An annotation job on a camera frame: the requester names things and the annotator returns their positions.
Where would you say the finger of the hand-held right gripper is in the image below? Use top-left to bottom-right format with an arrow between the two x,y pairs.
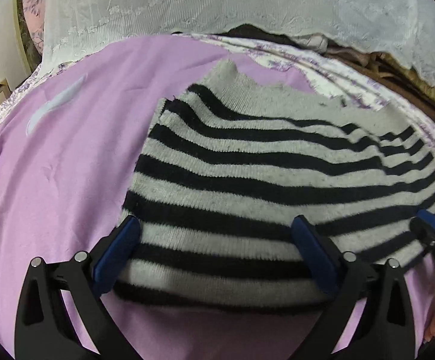
417,209 -> 435,238
410,217 -> 435,249

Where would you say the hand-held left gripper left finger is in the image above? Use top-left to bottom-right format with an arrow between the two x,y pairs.
13,215 -> 142,360

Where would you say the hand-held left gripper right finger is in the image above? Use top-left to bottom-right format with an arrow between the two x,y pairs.
291,215 -> 416,360

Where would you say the black grey striped sweater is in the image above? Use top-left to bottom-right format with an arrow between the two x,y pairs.
112,60 -> 435,314

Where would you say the purple bed sheet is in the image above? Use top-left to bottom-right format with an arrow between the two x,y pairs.
0,34 -> 435,360

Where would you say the white purple floral sheet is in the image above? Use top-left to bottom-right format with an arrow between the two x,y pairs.
0,32 -> 435,190

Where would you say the dark framed panel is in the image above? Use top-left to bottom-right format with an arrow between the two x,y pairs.
13,0 -> 41,73

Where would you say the pink floral cloth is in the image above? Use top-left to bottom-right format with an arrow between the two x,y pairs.
20,0 -> 50,52

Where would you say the white lace cover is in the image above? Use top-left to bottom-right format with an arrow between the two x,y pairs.
41,0 -> 435,88

